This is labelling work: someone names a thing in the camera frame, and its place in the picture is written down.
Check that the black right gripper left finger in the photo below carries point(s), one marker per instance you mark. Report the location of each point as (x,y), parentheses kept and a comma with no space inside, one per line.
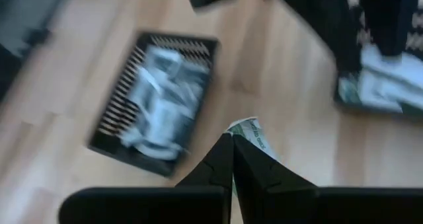
(211,171)

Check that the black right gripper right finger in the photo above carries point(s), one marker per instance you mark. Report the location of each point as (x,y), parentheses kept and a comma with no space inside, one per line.
(264,184)

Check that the black slotted plastic basket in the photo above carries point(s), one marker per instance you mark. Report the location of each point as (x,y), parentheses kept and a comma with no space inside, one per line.
(317,35)
(112,118)

